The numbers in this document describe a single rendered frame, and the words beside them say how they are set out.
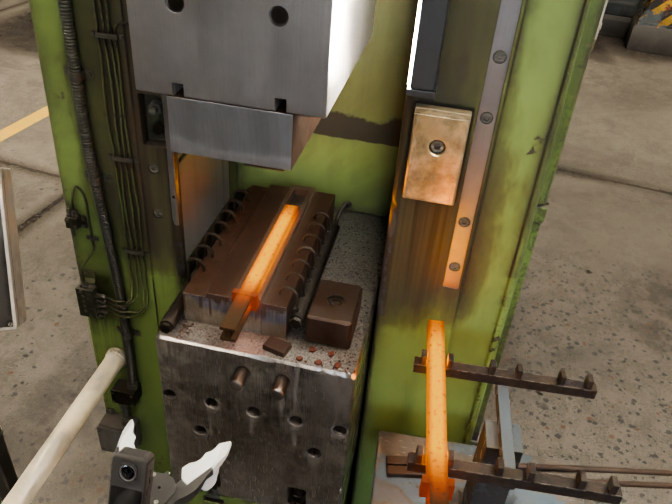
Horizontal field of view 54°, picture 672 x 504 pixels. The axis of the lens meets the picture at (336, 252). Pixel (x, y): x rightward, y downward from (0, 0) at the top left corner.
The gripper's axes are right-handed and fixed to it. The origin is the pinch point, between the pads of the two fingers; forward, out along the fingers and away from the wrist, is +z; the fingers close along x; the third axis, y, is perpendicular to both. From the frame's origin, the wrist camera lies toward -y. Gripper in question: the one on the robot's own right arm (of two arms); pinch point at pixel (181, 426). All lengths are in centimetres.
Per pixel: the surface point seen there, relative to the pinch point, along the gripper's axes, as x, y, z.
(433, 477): 36.6, 2.5, 2.8
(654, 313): 130, 100, 186
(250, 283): -0.6, -0.9, 33.5
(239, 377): 1.1, 11.6, 21.9
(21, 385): -98, 100, 78
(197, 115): -7.9, -34.1, 30.6
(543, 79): 43, -42, 46
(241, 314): 0.8, -1.3, 24.3
